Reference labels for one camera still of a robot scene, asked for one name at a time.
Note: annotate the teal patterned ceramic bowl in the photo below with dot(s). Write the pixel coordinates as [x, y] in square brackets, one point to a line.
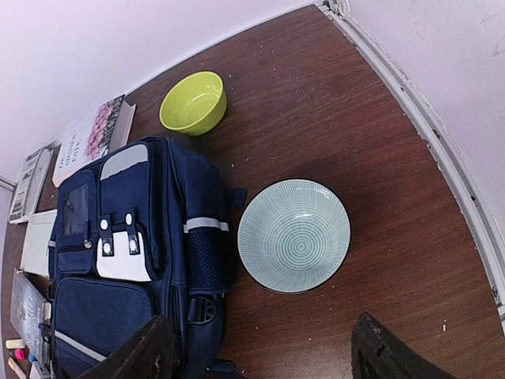
[293, 236]

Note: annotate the beige highlighter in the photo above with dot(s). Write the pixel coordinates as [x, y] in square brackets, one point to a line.
[18, 370]

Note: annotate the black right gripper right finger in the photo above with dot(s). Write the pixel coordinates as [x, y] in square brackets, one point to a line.
[377, 353]

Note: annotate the dark Wuthering Heights book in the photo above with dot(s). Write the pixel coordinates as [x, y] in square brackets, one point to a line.
[29, 309]

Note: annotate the yellow highlighter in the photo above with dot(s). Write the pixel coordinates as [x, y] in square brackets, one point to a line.
[14, 344]

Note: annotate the navy blue student backpack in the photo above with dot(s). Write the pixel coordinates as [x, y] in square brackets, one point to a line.
[142, 232]

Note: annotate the grey Ianra magazine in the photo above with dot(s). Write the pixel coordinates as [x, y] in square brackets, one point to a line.
[28, 190]

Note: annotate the pale green paperback book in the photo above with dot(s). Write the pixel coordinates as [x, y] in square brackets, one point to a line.
[34, 258]

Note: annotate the pink highlighter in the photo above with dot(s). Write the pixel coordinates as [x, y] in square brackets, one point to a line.
[21, 354]

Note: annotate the white Designer Fate book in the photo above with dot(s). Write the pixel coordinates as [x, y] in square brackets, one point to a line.
[94, 135]

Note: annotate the lime green bowl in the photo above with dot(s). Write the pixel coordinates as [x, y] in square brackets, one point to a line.
[195, 105]

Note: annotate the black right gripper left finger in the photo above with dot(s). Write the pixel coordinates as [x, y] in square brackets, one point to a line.
[149, 353]

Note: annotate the blue cap marker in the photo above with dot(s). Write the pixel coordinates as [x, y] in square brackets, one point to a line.
[32, 358]

